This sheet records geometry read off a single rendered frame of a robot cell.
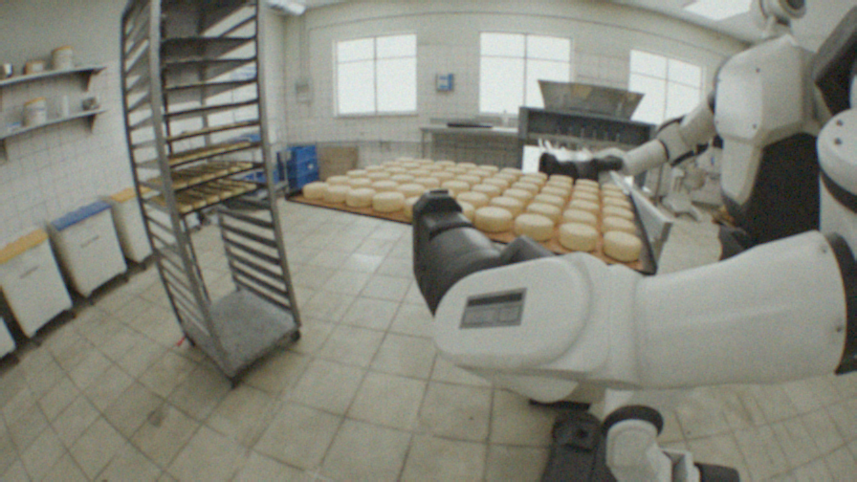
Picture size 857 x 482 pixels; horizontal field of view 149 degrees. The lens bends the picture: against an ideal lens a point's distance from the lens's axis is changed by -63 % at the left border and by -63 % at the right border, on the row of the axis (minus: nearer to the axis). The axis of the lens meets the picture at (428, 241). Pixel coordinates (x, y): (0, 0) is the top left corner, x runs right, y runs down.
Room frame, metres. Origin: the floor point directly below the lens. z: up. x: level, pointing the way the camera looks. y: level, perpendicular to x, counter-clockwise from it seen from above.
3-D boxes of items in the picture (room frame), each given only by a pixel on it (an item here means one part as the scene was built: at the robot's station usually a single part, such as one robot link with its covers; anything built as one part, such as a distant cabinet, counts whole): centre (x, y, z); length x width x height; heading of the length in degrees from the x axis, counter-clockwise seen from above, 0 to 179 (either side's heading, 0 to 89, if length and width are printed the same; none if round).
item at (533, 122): (1.60, -0.82, 1.01); 0.72 x 0.33 x 0.34; 72
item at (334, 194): (0.54, 0.16, 1.01); 0.05 x 0.05 x 0.02
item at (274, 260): (1.37, 0.96, 0.51); 0.64 x 0.03 x 0.03; 62
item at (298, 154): (4.89, 2.09, 0.50); 0.60 x 0.40 x 0.20; 170
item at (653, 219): (1.67, -0.99, 0.87); 2.01 x 0.03 x 0.07; 162
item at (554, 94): (1.60, -0.82, 1.25); 0.56 x 0.29 x 0.14; 72
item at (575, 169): (0.75, -0.33, 1.00); 0.12 x 0.10 x 0.13; 106
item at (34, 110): (1.43, 3.22, 1.67); 0.25 x 0.24 x 0.21; 168
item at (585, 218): (0.40, -0.22, 1.01); 0.05 x 0.05 x 0.02
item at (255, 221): (1.37, 0.96, 0.69); 0.64 x 0.03 x 0.03; 62
